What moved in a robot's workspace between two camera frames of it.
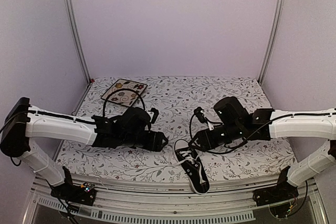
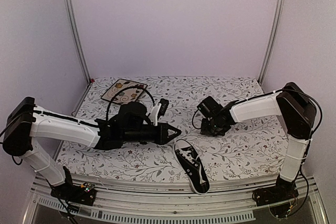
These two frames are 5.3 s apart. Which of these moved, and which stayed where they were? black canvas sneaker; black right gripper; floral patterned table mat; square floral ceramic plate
Moved: black right gripper
Stayed: square floral ceramic plate; black canvas sneaker; floral patterned table mat
